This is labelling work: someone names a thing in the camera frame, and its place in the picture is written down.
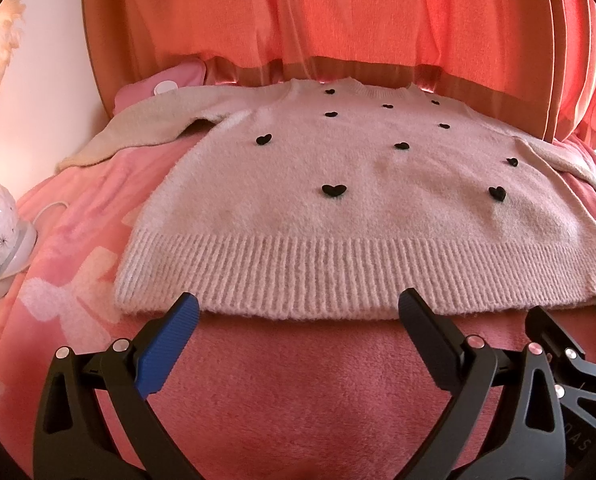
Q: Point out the pink pillow white dot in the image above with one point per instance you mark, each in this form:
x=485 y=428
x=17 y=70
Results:
x=190 y=73

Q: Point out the pink bow-print blanket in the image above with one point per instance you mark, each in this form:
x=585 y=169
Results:
x=251 y=397

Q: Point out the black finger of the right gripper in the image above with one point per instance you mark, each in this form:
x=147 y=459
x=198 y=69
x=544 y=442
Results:
x=573 y=374

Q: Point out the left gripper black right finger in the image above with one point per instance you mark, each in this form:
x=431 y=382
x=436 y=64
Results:
x=526 y=437

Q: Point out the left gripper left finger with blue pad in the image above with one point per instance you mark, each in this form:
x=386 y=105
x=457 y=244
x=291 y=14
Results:
x=94 y=420

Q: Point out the orange red curtain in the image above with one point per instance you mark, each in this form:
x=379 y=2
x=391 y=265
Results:
x=530 y=63

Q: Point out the pink knit sweater black hearts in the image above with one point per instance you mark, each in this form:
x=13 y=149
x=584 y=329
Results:
x=307 y=200

